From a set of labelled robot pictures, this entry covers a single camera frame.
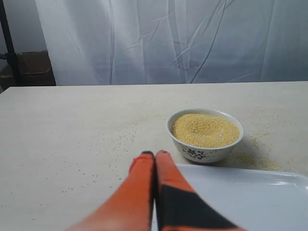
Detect white floral ceramic bowl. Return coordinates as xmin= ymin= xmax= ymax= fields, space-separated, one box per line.
xmin=166 ymin=109 xmax=244 ymax=164

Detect tan grain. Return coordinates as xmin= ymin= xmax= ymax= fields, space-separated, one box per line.
xmin=172 ymin=114 xmax=240 ymax=148

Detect brown cardboard box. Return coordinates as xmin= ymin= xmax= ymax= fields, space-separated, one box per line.
xmin=0 ymin=50 xmax=56 ymax=90

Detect white rectangular plastic tray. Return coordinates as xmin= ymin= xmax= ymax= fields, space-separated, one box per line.
xmin=151 ymin=163 xmax=308 ymax=231

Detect black metal stand pole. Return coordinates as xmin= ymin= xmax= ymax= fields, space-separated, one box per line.
xmin=0 ymin=0 xmax=22 ymax=86

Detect white backdrop curtain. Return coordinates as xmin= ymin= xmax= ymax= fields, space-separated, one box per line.
xmin=36 ymin=0 xmax=308 ymax=86

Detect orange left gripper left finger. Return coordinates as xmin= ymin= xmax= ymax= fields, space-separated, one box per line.
xmin=68 ymin=151 xmax=154 ymax=231

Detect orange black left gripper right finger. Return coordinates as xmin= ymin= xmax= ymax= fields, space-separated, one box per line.
xmin=155 ymin=151 xmax=244 ymax=231

